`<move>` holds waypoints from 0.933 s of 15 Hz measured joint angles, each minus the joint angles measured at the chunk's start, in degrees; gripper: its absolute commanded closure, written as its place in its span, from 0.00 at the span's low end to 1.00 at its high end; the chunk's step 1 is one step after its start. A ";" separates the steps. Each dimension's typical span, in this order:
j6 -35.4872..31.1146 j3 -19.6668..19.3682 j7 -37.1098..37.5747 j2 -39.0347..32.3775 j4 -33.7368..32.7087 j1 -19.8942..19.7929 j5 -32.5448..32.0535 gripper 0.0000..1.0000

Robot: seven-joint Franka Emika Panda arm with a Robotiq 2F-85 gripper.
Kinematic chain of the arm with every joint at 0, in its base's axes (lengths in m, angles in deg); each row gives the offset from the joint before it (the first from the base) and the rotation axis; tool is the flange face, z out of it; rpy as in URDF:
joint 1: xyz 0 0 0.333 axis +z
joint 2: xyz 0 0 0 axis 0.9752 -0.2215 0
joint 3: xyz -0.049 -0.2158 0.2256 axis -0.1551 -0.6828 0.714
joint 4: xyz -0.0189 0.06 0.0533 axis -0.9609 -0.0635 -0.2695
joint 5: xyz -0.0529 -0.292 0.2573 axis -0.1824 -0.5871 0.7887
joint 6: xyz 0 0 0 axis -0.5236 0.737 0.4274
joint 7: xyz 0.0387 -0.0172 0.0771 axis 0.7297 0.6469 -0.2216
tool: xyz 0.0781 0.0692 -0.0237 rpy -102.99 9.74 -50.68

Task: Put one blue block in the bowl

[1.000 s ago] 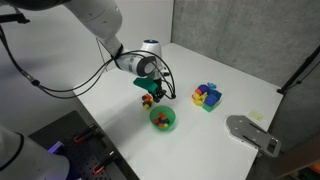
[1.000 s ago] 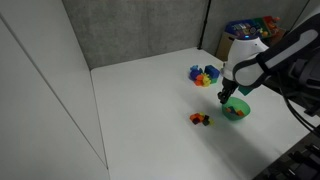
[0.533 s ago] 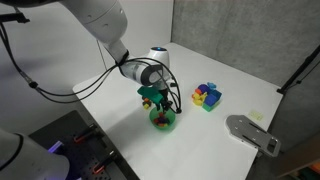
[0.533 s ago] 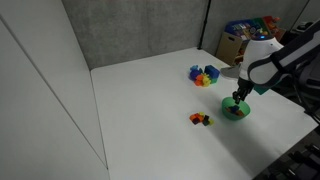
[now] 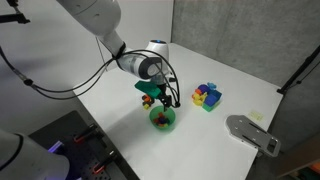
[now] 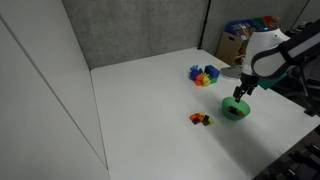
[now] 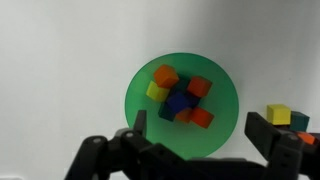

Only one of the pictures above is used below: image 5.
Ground dark blue toy piece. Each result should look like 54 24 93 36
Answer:
197 83 211 94

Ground black cable bundle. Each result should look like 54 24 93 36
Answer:
0 46 183 109

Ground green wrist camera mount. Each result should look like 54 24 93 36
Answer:
134 80 163 99

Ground black tripod stand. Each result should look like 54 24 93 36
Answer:
276 44 320 95

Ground black perforated base board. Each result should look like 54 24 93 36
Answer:
28 110 141 180

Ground yellow toy piece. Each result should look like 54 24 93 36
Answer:
191 92 208 107

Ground brown wooden shelf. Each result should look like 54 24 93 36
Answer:
272 134 320 180

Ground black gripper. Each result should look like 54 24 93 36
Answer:
155 84 174 113

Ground red and black clamp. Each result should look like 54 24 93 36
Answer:
91 151 118 175
72 123 99 144

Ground black bracket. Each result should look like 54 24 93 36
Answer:
0 0 31 25

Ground purple glowing light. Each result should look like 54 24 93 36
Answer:
47 140 65 155

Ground silver metal mounting plate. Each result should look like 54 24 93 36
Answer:
225 114 282 159

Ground green plastic bowl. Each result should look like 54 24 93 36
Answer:
149 105 177 132

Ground yellow sticky note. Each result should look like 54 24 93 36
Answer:
248 110 265 122

